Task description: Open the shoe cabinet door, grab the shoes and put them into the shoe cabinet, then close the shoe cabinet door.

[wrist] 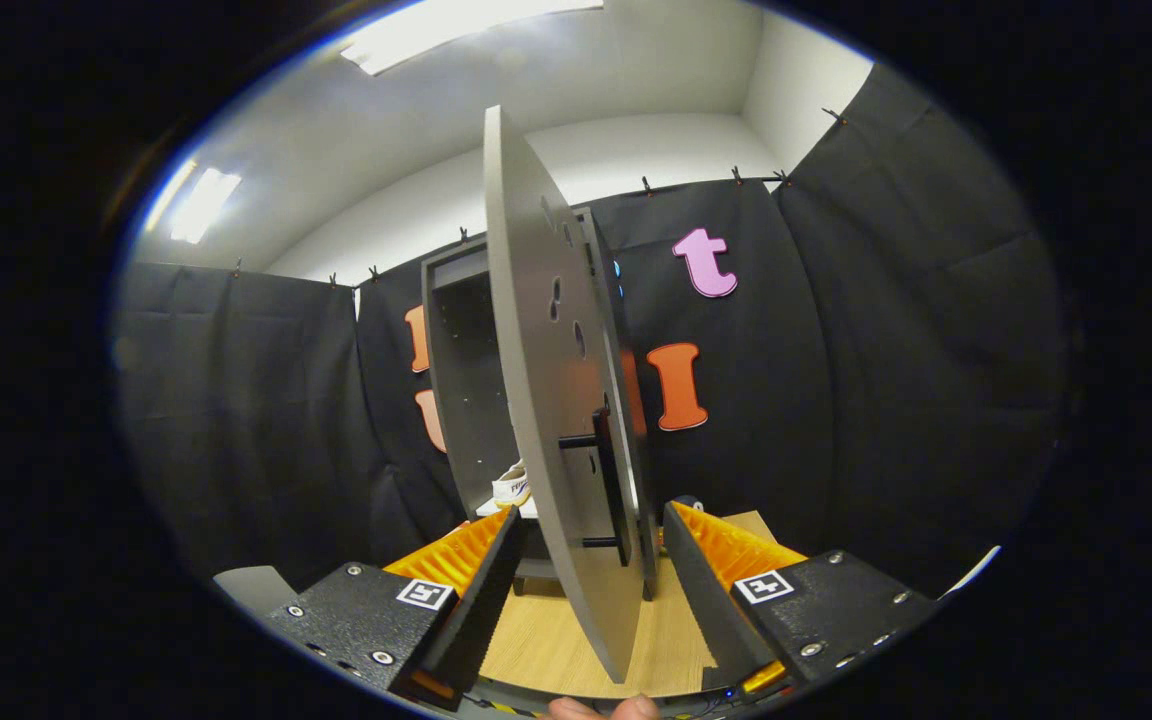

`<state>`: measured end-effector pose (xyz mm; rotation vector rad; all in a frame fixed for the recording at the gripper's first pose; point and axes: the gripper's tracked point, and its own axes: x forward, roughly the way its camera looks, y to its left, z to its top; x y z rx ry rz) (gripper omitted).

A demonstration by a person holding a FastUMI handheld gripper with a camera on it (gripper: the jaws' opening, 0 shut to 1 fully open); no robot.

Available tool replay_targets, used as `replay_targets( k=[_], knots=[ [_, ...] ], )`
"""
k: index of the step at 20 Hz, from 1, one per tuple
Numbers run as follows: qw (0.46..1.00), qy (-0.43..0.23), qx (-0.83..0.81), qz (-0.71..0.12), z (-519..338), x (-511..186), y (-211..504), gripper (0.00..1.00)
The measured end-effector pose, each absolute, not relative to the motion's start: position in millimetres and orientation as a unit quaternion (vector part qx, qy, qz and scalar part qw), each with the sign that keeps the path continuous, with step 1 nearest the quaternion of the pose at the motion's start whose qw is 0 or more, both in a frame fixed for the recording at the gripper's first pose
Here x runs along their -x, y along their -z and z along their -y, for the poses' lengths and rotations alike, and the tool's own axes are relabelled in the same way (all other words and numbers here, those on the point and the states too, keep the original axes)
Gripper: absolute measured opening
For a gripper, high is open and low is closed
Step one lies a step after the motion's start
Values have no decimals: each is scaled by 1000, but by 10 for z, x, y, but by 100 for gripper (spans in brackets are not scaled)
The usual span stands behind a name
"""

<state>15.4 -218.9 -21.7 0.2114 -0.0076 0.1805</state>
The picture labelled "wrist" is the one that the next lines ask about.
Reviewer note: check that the row of black cloth clips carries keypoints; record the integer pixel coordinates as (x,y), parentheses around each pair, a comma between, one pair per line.
(646,185)

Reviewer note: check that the grey board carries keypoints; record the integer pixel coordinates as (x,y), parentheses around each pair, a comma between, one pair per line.
(251,588)

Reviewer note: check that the wide ceiling light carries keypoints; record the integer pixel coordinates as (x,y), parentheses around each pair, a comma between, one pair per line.
(456,25)

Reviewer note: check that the light grey cabinet shelf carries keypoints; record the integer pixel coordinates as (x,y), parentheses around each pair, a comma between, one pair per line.
(521,511)

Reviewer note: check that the long ceiling light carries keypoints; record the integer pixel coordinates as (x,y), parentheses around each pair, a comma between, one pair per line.
(204,205)

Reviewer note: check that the dark grey shoe cabinet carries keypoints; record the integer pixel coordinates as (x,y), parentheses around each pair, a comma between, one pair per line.
(466,380)

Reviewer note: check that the white shoe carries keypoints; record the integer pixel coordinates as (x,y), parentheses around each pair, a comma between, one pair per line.
(511,487)

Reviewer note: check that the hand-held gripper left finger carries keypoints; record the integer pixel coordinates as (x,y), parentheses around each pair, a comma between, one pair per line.
(481,610)

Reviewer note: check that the beige shoe cabinet door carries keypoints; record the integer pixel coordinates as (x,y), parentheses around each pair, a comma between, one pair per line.
(536,400)

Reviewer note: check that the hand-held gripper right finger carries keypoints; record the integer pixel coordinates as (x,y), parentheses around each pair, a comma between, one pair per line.
(711,600)

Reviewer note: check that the black backdrop cloth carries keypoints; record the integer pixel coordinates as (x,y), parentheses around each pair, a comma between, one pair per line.
(236,420)

